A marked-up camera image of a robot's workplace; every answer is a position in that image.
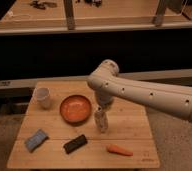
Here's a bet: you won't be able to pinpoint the small white bottle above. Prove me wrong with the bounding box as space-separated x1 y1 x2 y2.
94 107 108 133

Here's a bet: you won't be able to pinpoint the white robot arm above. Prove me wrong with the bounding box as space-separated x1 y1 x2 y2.
87 59 192 123

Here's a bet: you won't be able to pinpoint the wooden folding table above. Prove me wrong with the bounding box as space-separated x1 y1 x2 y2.
7 81 160 169

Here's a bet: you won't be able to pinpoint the white paper cup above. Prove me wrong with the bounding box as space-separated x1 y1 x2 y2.
33 87 51 109

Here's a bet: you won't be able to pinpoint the black rectangular block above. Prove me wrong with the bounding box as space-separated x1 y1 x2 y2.
63 135 88 154

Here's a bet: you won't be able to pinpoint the orange toy carrot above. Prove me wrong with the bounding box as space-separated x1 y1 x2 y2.
106 144 133 156

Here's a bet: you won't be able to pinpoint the wooden workbench in background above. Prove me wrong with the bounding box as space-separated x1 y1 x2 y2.
0 0 192 35

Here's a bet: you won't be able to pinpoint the blue sponge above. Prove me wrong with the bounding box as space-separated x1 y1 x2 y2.
25 129 48 152

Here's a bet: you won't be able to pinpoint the grey metal post left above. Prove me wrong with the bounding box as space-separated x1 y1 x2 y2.
63 0 75 30

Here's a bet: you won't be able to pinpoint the grey metal post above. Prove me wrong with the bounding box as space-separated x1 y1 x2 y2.
63 0 75 30
152 0 169 27

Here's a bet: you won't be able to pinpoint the black cables on bench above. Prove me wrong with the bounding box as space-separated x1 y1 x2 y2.
29 0 58 11

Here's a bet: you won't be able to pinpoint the grey metal post right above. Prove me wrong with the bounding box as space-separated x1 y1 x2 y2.
152 0 169 27

